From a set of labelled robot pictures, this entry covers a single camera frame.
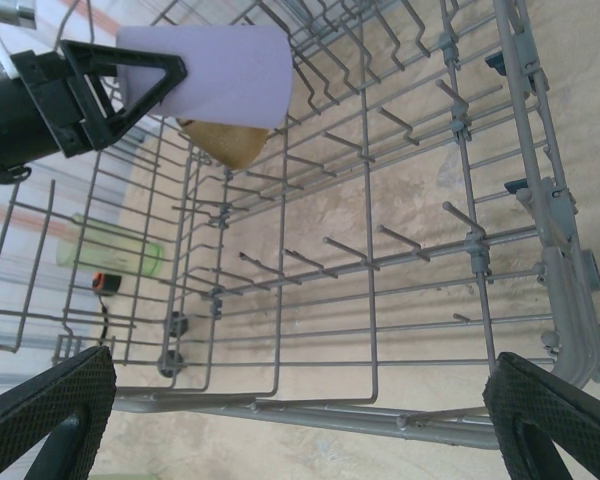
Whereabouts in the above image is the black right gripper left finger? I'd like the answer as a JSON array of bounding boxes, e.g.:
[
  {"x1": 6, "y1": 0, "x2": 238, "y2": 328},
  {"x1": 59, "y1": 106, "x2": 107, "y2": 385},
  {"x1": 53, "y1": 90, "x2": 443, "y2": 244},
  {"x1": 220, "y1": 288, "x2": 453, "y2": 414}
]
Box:
[{"x1": 0, "y1": 344, "x2": 118, "y2": 480}]

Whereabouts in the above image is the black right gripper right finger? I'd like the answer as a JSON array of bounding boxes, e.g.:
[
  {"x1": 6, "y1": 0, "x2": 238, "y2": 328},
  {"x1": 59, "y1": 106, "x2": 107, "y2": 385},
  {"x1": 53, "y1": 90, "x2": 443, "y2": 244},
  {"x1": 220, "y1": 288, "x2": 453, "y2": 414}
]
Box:
[{"x1": 482, "y1": 351, "x2": 600, "y2": 480}]

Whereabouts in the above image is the transparent green glass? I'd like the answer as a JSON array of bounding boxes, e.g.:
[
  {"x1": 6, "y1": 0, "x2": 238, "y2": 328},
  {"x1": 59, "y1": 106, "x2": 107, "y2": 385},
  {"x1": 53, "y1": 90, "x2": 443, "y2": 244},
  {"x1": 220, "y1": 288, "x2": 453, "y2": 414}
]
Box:
[{"x1": 55, "y1": 213, "x2": 164, "y2": 277}]

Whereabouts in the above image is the amber textured plastic cup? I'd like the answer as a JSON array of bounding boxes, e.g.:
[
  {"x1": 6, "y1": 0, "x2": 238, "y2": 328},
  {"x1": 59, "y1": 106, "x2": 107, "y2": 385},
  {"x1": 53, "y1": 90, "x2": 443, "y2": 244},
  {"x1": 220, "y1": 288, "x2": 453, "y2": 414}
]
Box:
[{"x1": 179, "y1": 118, "x2": 270, "y2": 172}]

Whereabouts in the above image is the orange black tape measure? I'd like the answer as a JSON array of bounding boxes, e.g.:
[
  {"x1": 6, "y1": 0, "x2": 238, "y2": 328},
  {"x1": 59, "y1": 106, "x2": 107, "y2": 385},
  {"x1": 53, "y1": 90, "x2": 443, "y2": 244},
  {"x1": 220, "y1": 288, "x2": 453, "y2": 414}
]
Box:
[{"x1": 89, "y1": 271, "x2": 124, "y2": 351}]

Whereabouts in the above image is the grey wire dish rack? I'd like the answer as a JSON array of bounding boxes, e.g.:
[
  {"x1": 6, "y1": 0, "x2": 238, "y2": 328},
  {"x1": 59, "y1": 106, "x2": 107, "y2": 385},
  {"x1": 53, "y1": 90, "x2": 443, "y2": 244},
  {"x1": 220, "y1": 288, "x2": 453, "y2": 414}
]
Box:
[{"x1": 0, "y1": 0, "x2": 600, "y2": 451}]

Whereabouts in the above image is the lavender plastic cup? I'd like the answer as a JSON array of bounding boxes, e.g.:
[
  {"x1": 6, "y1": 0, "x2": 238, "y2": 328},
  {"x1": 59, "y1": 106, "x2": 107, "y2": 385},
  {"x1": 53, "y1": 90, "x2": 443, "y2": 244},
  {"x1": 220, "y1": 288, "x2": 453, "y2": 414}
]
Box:
[{"x1": 115, "y1": 22, "x2": 294, "y2": 128}]

